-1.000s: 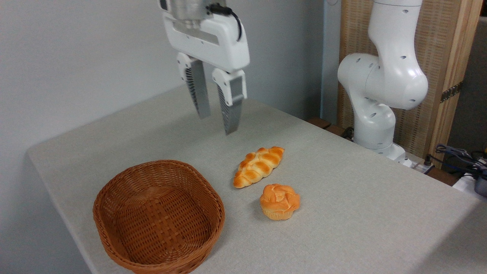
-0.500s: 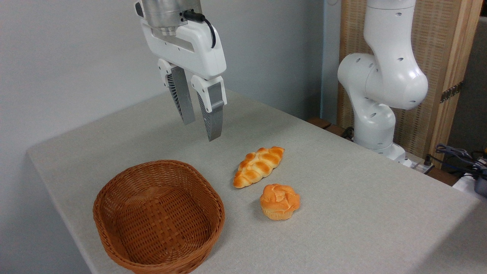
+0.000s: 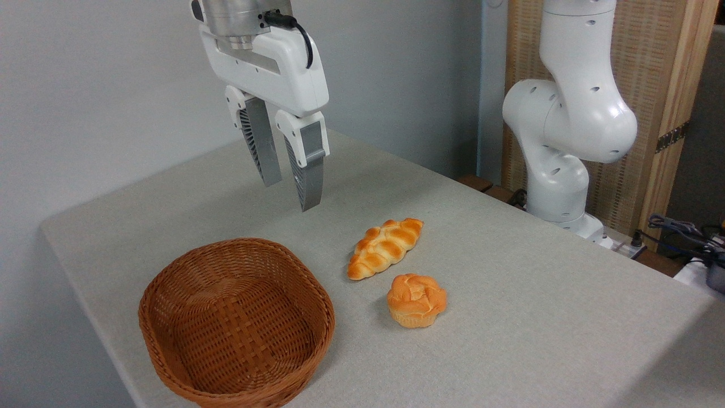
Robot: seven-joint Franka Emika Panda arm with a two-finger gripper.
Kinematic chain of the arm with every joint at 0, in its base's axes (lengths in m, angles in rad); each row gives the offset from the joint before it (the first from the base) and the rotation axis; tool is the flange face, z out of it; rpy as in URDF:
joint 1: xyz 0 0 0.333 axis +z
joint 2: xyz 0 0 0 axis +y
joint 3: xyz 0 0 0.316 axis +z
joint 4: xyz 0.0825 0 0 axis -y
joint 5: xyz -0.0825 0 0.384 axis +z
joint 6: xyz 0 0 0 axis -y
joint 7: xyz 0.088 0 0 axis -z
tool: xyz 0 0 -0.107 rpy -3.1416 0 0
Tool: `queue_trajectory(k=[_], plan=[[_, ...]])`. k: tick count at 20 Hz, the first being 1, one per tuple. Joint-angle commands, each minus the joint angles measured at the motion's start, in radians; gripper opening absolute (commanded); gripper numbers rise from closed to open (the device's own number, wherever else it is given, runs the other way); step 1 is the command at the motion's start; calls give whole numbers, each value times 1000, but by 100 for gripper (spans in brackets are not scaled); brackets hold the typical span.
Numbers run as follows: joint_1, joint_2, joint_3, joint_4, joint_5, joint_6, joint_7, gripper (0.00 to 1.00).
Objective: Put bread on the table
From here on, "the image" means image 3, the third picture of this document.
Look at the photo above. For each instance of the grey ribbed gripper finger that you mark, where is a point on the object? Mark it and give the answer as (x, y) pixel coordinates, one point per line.
(310, 173)
(261, 144)

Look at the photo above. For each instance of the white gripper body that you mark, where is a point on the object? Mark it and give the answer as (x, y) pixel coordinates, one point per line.
(286, 73)

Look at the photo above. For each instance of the round golden bread bun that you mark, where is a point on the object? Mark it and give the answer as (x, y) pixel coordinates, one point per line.
(416, 300)

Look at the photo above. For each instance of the black plug at robot base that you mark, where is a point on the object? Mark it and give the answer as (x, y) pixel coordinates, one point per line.
(635, 241)

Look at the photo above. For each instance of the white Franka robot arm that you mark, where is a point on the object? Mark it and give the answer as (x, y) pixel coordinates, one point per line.
(572, 113)

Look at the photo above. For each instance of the braided golden bread loaf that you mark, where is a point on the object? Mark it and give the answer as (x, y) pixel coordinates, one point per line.
(385, 247)

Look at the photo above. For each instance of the brown wicker basket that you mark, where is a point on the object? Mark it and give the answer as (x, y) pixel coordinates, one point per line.
(238, 328)

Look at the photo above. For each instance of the grey linen tablecloth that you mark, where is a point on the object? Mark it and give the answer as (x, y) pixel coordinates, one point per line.
(510, 340)

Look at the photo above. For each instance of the wooden woven folding screen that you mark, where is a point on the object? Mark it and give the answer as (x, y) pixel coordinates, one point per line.
(657, 68)

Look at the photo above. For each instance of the black metal screen hinge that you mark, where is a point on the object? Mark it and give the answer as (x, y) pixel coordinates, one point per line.
(672, 136)

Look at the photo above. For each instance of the white box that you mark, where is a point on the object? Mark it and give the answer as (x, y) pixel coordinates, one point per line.
(691, 275)

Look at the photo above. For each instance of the grey round container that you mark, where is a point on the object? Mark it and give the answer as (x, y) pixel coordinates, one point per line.
(717, 277)

